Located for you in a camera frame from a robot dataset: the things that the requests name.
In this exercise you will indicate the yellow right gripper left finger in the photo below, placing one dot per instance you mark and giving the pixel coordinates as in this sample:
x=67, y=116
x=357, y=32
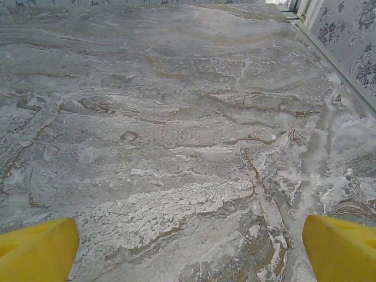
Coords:
x=35, y=252

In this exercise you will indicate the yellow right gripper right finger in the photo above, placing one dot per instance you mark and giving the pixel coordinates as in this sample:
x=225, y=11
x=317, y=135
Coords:
x=343, y=252

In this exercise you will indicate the aluminium corner post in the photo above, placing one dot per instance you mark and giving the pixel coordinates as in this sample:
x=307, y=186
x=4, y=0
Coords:
x=302, y=11

